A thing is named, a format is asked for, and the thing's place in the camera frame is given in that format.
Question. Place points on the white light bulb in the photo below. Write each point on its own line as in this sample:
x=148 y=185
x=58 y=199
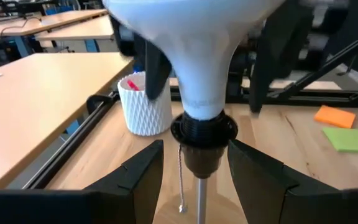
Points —
x=197 y=46

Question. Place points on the black frame strut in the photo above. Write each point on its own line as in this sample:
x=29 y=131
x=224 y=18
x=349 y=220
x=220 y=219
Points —
x=322 y=63

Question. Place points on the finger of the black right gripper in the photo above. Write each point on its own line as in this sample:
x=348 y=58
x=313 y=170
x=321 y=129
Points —
x=155 y=77
x=275 y=56

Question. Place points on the black table edge rail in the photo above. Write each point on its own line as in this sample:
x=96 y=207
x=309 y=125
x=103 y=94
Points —
x=75 y=140

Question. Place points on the red pen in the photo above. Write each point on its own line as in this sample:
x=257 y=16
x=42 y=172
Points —
x=132 y=84

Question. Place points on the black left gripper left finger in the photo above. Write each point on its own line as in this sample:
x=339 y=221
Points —
x=141 y=180

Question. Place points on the green sticky note pad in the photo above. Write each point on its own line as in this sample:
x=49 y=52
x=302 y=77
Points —
x=348 y=140

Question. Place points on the large wooden table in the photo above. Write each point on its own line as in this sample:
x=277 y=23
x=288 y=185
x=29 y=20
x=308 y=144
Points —
x=42 y=109

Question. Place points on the orange sticky note pad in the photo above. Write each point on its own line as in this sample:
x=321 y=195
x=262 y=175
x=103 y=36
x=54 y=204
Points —
x=334 y=116

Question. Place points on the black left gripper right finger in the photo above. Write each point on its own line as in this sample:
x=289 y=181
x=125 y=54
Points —
x=259 y=186

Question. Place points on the lamp stand with wooden base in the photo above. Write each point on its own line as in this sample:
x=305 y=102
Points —
x=204 y=133

